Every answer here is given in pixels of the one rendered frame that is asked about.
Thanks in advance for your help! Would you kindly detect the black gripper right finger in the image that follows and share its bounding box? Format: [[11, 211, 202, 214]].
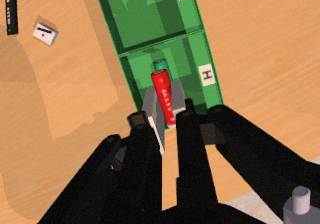
[[171, 79, 320, 224]]

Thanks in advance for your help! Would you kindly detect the green aa battery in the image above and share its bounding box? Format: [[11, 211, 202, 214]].
[[153, 59, 173, 81]]

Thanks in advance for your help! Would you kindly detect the red battery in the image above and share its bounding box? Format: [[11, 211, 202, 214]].
[[151, 69, 176, 128]]

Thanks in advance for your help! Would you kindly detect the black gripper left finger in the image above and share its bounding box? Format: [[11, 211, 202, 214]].
[[37, 87, 165, 224]]

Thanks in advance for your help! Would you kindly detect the green three-compartment bin rack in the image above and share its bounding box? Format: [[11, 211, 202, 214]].
[[98, 0, 225, 115]]

